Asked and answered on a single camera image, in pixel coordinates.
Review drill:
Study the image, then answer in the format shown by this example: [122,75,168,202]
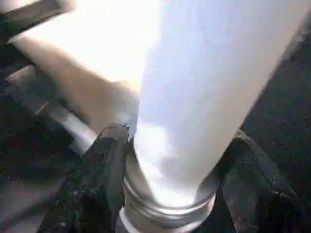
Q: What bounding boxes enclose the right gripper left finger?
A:
[38,123,129,233]

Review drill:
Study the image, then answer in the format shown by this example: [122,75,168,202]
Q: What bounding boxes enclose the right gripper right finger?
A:
[216,132,311,233]

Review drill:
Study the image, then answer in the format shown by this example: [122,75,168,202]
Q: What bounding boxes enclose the white plastic table leg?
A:
[123,0,311,219]

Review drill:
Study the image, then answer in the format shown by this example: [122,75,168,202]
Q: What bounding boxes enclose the white plastic table top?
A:
[4,0,217,231]

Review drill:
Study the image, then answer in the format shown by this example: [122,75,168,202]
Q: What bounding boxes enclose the black table mat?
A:
[0,0,311,233]

